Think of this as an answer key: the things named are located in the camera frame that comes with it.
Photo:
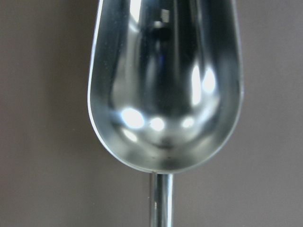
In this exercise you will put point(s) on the silver metal ice scoop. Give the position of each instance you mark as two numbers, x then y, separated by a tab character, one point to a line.
165	87

